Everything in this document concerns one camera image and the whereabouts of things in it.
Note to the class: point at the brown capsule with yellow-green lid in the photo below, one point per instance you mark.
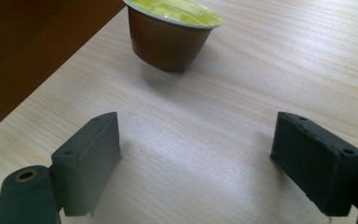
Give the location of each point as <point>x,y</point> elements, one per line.
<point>171,40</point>

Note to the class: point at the brown wooden box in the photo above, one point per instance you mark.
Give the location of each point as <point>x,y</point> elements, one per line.
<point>31,53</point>

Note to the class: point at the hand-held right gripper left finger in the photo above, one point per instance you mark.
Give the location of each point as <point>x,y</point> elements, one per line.
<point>87,161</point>

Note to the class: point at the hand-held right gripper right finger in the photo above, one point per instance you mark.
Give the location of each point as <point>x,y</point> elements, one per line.
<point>317,161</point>

